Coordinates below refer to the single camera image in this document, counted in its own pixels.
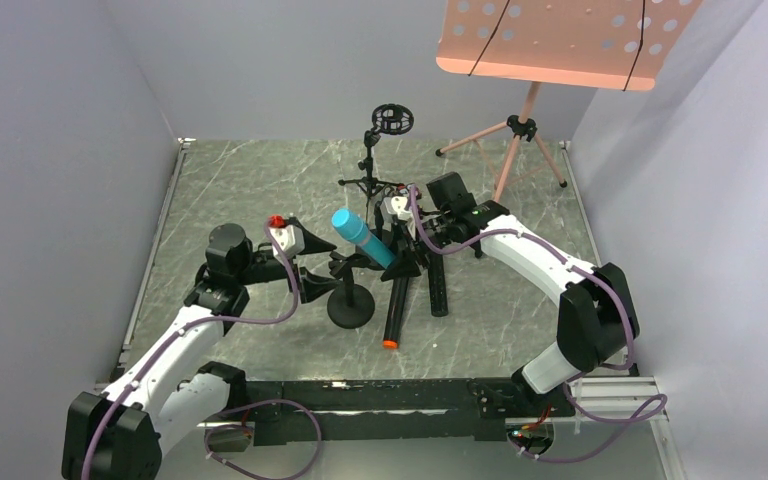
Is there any blue microphone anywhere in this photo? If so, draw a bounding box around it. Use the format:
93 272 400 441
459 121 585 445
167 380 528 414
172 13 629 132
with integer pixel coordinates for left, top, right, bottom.
331 208 395 268

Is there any black round-base mic stand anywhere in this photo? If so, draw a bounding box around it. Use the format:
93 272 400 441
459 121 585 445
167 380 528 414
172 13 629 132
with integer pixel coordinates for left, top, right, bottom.
327 251 375 329

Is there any black microphone orange end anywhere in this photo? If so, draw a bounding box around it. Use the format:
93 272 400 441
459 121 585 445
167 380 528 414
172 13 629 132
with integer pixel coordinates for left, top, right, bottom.
382 277 412 350

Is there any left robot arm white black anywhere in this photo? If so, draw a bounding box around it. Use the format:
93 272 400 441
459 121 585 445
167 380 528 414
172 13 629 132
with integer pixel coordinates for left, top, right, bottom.
61 216 338 479

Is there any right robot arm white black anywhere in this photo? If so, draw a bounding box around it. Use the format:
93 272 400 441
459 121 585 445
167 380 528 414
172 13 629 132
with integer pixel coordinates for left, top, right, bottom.
379 172 640 395

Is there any pink music stand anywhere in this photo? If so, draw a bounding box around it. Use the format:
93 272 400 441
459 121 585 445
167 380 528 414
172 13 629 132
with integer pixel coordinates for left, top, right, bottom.
436 0 700 199

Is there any glitter black microphone silver head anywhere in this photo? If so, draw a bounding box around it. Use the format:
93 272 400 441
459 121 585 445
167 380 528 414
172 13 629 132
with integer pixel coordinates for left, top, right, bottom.
427 252 449 317

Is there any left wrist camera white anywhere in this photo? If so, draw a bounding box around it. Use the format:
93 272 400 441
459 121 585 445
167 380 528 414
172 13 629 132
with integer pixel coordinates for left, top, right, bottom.
268 215 305 259

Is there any black tripod shock-mount stand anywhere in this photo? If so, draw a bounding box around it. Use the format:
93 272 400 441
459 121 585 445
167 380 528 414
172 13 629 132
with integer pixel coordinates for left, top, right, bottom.
338 103 416 207

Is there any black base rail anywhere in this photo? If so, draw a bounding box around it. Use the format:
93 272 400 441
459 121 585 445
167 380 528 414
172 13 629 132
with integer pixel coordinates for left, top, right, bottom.
209 377 573 446

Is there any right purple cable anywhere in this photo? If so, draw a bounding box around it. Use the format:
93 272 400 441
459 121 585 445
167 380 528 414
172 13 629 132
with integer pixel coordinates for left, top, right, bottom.
407 185 669 465

